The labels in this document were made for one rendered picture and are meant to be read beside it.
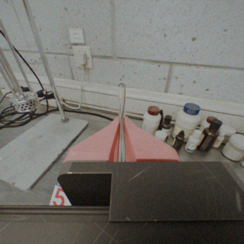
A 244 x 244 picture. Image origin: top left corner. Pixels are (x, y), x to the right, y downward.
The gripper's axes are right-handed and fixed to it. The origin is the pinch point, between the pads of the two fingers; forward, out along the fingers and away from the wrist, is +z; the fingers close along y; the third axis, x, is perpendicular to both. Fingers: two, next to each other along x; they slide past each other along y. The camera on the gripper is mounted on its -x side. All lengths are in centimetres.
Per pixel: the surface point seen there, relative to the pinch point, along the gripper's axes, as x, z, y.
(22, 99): 7.2, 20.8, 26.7
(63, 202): 23.2, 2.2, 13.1
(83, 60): 2, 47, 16
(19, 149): 23.7, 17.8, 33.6
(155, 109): 13.6, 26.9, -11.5
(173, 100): 13.9, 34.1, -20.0
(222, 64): 0.8, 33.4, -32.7
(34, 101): 8.6, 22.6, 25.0
